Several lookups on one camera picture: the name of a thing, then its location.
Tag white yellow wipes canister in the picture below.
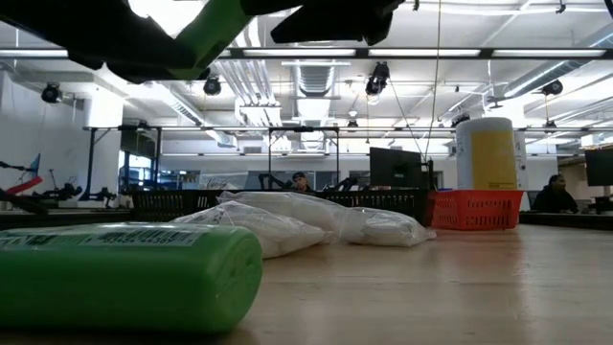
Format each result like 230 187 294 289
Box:
454 117 528 192

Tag black hanging camera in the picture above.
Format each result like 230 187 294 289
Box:
365 60 391 97

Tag black background robot arms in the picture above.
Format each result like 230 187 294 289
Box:
0 160 116 215

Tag black metal gantry frame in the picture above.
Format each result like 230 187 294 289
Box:
0 46 613 61

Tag black monitor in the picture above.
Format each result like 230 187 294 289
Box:
583 148 613 187
369 147 423 189

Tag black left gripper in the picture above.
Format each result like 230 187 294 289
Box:
0 0 212 85

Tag person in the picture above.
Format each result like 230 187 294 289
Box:
290 171 312 192
531 173 579 215

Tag red and blue board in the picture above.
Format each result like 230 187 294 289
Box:
2 152 42 196

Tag red plastic basket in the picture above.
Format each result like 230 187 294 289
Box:
429 189 526 231

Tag black metal workstation frame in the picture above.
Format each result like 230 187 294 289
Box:
81 125 342 202

